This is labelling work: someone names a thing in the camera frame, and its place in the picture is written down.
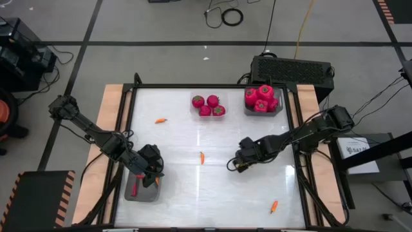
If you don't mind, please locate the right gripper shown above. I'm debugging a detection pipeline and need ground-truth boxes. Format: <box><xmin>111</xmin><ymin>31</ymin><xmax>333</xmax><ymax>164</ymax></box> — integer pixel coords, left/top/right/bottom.
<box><xmin>234</xmin><ymin>137</ymin><xmax>274</xmax><ymax>173</ymax></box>

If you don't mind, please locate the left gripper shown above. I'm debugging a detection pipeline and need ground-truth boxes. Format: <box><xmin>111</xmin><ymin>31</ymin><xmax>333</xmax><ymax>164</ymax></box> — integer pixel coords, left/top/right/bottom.
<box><xmin>136</xmin><ymin>157</ymin><xmax>165</xmax><ymax>189</ymax></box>

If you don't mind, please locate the gray plastic basket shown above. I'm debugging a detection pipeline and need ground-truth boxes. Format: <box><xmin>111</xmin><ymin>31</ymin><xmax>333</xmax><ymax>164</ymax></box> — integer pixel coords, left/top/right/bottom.
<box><xmin>243</xmin><ymin>86</ymin><xmax>285</xmax><ymax>117</ymax></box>
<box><xmin>124</xmin><ymin>170</ymin><xmax>162</xmax><ymax>203</ymax></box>

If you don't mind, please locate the clear plastic basket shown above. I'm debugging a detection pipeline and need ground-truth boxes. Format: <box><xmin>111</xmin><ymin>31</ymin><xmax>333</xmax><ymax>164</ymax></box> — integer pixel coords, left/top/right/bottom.
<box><xmin>189</xmin><ymin>89</ymin><xmax>229</xmax><ymax>121</ymax></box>

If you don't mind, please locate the black perforated computer case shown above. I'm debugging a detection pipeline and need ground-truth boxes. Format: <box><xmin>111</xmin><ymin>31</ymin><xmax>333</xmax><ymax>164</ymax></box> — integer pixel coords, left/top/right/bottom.
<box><xmin>250</xmin><ymin>55</ymin><xmax>335</xmax><ymax>97</ymax></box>

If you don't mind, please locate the white printed sign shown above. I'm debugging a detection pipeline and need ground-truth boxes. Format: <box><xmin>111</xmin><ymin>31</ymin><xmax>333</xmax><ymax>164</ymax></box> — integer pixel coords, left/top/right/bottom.
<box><xmin>336</xmin><ymin>137</ymin><xmax>380</xmax><ymax>175</ymax></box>

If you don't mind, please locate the black orange striped mat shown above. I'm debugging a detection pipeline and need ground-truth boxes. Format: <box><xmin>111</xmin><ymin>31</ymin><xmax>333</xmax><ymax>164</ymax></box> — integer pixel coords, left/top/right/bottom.
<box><xmin>0</xmin><ymin>169</ymin><xmax>77</xmax><ymax>232</ymax></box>
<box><xmin>376</xmin><ymin>0</ymin><xmax>412</xmax><ymax>25</ymax></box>

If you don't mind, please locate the black side table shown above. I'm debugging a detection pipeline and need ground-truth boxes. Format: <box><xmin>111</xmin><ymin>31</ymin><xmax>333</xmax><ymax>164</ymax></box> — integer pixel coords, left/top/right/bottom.
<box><xmin>328</xmin><ymin>130</ymin><xmax>412</xmax><ymax>210</ymax></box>

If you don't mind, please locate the orange black round object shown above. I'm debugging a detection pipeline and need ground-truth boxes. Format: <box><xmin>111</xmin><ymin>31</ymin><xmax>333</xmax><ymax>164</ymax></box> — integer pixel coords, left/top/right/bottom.
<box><xmin>0</xmin><ymin>88</ymin><xmax>30</xmax><ymax>155</ymax></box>

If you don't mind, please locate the black equipment cart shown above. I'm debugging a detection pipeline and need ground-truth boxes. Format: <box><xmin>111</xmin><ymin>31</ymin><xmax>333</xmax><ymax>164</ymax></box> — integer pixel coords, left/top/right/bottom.
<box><xmin>0</xmin><ymin>17</ymin><xmax>57</xmax><ymax>93</ymax></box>

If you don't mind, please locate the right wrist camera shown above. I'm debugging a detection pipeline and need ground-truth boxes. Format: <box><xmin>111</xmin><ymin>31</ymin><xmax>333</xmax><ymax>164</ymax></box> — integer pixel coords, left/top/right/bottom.
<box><xmin>238</xmin><ymin>137</ymin><xmax>256</xmax><ymax>152</ymax></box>

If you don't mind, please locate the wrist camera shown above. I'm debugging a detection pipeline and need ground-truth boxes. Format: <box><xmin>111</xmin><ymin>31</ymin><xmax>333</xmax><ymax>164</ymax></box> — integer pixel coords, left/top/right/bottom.
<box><xmin>238</xmin><ymin>137</ymin><xmax>256</xmax><ymax>152</ymax></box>
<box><xmin>140</xmin><ymin>144</ymin><xmax>162</xmax><ymax>161</ymax></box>

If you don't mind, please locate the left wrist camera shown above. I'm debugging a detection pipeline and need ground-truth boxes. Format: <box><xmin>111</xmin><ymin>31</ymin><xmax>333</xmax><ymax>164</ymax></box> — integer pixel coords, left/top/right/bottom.
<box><xmin>140</xmin><ymin>144</ymin><xmax>162</xmax><ymax>161</ymax></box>

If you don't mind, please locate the black aluminum rig frame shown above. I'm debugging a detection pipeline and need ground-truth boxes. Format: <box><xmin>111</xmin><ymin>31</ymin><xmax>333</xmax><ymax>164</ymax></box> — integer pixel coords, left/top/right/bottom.
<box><xmin>75</xmin><ymin>72</ymin><xmax>357</xmax><ymax>232</ymax></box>

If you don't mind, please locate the black hanging cable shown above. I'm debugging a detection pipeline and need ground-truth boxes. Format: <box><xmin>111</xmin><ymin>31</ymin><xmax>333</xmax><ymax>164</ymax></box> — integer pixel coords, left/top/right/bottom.
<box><xmin>262</xmin><ymin>0</ymin><xmax>277</xmax><ymax>55</ymax></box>

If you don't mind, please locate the yellow hanging cable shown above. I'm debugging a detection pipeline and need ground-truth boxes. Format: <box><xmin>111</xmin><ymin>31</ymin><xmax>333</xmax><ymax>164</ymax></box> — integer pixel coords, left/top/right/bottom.
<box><xmin>294</xmin><ymin>0</ymin><xmax>315</xmax><ymax>61</ymax></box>

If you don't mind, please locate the coiled black cable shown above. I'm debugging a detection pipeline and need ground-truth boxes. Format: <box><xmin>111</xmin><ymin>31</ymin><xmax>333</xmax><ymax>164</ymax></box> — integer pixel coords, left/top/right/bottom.
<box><xmin>221</xmin><ymin>8</ymin><xmax>245</xmax><ymax>27</ymax></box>

